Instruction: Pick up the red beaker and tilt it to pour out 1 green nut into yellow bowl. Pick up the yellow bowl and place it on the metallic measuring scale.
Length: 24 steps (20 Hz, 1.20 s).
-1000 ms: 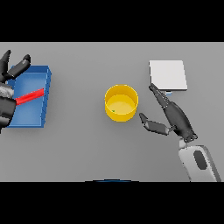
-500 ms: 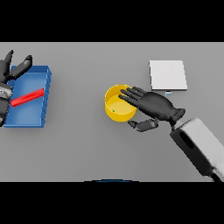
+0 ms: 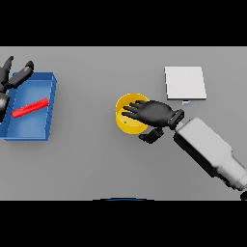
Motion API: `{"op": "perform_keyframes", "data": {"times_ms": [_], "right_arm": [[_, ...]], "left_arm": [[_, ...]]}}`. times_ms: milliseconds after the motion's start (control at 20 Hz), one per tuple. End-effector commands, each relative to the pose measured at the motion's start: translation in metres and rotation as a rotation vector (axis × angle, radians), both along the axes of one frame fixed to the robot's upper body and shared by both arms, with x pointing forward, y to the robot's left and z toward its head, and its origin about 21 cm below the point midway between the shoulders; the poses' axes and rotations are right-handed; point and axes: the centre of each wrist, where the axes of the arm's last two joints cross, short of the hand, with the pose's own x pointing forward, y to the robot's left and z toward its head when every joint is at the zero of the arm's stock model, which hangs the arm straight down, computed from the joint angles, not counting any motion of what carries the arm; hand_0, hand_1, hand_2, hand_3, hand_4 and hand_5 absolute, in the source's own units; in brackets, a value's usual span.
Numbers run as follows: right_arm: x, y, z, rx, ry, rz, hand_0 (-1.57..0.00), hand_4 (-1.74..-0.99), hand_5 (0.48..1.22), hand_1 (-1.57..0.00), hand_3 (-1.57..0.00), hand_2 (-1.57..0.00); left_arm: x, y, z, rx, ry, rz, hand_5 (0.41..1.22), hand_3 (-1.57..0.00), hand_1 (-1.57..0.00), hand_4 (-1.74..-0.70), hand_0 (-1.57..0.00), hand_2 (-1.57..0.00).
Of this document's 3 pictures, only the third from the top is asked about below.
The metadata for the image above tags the red beaker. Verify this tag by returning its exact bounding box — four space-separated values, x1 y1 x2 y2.
12 97 50 119

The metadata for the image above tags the yellow bowl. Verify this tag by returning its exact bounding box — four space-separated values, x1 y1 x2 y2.
115 93 151 136

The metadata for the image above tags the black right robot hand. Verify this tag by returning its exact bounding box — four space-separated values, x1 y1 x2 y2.
122 99 185 145

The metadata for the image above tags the blue tray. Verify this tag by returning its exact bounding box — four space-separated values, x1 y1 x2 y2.
0 71 58 142

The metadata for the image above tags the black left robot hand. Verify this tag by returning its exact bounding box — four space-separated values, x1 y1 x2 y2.
0 55 35 124

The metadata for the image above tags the pale square measuring scale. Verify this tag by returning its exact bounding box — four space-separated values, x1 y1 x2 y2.
164 66 207 106

